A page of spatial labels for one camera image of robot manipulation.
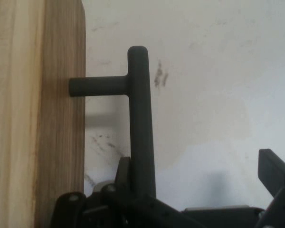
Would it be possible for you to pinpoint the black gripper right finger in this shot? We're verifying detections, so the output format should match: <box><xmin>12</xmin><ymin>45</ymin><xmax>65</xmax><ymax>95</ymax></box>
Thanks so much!
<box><xmin>254</xmin><ymin>148</ymin><xmax>285</xmax><ymax>228</ymax></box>

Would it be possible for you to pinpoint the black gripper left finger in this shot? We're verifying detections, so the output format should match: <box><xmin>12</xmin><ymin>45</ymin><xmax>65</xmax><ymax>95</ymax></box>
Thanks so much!
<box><xmin>49</xmin><ymin>156</ymin><xmax>205</xmax><ymax>228</ymax></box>

